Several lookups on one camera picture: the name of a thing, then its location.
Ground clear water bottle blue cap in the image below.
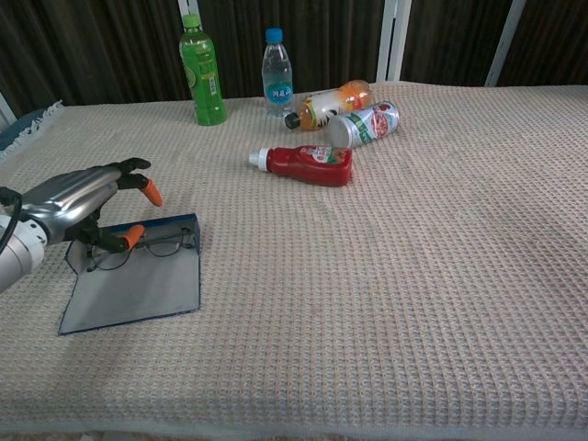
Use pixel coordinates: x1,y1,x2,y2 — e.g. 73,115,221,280
261,27,295,119

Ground green drink bottle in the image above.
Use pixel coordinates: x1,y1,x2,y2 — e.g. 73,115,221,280
178,13,229,127

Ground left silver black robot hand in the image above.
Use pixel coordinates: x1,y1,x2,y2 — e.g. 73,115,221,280
20,157,164,254

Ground beige waffle tablecloth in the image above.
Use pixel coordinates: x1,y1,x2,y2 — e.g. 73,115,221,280
0,81,588,435

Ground silver red drink can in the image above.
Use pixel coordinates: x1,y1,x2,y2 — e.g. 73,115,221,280
326,100,401,150

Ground blue glasses case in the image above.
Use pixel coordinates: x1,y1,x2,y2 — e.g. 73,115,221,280
57,213,203,336

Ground orange juice bottle black cap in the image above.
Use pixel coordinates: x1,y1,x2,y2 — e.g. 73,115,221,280
284,79,374,133

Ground red ketchup bottle white cap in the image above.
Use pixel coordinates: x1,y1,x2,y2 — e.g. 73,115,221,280
248,144,355,188

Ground blue table pad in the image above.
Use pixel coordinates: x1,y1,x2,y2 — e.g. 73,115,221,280
0,107,56,153

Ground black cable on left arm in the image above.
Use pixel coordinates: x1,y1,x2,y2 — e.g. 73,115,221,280
0,186,23,258

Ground thin metal-framed eyeglasses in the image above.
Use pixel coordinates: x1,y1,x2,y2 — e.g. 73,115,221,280
85,227,197,272

